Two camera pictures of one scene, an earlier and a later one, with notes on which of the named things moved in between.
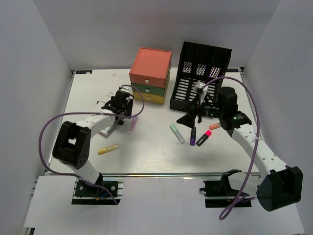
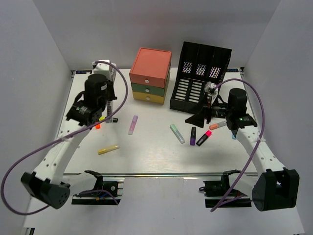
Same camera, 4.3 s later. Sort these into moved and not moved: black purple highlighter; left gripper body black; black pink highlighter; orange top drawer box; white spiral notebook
Moved: white spiral notebook; left gripper body black
Not moved: orange top drawer box; black purple highlighter; black pink highlighter
